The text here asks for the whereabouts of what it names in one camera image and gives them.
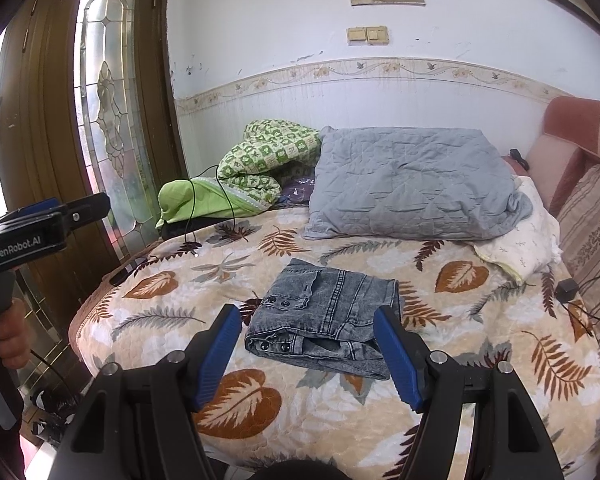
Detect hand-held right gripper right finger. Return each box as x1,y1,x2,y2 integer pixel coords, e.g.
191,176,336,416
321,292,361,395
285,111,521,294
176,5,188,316
372,304,566,480

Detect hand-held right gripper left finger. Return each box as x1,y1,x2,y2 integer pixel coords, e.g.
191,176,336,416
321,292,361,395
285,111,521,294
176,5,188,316
45,302,243,480

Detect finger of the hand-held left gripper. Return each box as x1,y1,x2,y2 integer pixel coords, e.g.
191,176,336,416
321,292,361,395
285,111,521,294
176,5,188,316
2,197,66,223
60,192,112,235

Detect grey denim pants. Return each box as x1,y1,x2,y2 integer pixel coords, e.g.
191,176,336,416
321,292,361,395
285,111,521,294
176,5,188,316
244,258,406,381

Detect person's left hand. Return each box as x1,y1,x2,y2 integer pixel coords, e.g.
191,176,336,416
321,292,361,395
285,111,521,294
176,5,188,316
0,297,31,371

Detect leaf print blanket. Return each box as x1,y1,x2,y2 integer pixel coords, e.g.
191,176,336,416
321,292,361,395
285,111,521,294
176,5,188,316
70,205,600,480

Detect wooden door with glass pane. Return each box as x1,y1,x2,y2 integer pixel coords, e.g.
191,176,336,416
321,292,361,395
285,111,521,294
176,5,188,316
0,0,188,396

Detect black white sandal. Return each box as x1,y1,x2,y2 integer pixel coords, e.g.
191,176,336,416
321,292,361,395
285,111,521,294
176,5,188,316
30,390,81,436

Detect white floral cloth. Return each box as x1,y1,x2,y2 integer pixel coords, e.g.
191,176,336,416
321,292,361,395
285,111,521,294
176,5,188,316
472,175,561,283

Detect black charger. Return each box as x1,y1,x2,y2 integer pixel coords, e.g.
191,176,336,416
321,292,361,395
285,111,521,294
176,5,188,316
555,279,579,303

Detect grey quilted pillow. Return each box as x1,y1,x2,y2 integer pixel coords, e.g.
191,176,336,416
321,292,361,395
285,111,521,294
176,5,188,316
302,126,533,241

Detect purple cloth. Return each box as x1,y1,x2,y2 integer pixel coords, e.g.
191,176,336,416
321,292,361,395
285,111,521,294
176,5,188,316
277,165,317,208

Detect green patterned quilt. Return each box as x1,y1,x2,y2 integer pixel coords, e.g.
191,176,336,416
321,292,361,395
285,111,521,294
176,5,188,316
156,119,323,228

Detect pink sofa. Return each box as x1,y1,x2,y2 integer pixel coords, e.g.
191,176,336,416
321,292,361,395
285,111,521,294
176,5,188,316
522,96,600,221

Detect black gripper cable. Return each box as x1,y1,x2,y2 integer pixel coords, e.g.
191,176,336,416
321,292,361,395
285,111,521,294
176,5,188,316
30,349,83,411

